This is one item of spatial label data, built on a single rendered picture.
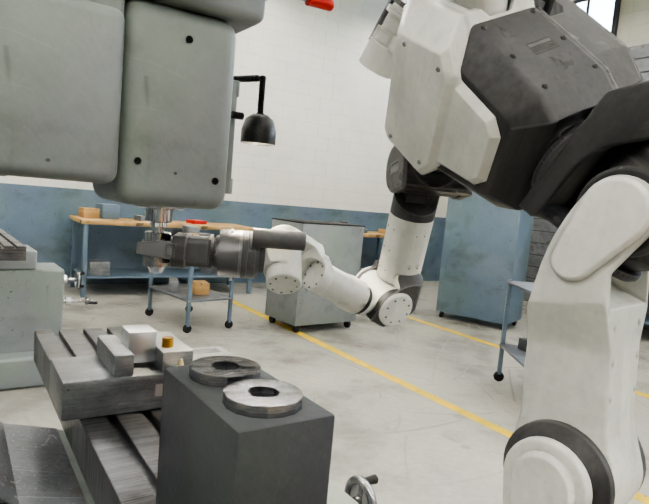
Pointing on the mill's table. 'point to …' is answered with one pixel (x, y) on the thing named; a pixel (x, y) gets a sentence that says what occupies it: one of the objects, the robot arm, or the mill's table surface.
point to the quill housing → (173, 109)
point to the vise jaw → (166, 357)
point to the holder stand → (240, 437)
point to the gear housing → (224, 10)
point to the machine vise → (109, 381)
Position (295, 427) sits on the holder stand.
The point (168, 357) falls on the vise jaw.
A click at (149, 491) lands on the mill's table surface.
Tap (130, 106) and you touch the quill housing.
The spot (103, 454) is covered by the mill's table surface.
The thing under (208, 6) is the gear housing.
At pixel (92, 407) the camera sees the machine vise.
